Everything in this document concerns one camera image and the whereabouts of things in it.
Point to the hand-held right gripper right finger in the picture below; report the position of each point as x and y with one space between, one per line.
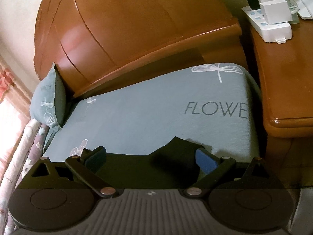
206 161

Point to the black power adapter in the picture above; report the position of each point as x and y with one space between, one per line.
253 1

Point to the bed with blue floral sheet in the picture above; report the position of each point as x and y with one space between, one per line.
146 115

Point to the wooden nightstand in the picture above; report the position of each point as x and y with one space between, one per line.
288 78

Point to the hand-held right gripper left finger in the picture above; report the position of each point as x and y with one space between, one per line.
95 160

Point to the black pants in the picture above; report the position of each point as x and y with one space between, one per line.
151 169

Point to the pink checked curtain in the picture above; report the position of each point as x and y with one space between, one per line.
12 90

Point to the white power strip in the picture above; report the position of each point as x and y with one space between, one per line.
271 30

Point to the wooden headboard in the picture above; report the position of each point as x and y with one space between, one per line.
134 24

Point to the large white charger cube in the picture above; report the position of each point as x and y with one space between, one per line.
276 12

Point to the teal printed pillow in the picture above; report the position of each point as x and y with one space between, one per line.
44 100

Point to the folded floral quilt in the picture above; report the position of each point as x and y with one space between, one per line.
22 156

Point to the white flat device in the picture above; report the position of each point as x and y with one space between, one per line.
307 7

